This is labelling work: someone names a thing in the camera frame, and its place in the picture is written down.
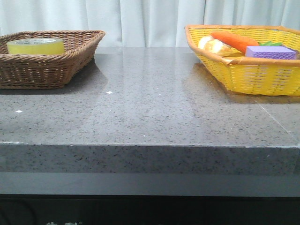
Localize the white curtain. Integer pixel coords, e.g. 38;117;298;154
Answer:
0;0;300;47

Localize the orange toy carrot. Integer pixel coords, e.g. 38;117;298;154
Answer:
210;31;259;53

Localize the toy bread roll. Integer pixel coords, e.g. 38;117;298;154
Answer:
198;35;235;57

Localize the yellow packing tape roll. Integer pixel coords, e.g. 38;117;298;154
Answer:
7;38;65;55

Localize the purple sponge block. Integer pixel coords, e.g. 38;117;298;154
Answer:
245;46;296;60

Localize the yellow woven basket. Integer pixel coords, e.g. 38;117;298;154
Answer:
185;25;300;96

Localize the brown object in basket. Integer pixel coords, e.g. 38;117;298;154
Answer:
295;50;300;60

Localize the brown wicker basket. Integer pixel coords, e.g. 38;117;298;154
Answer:
0;30;105;90

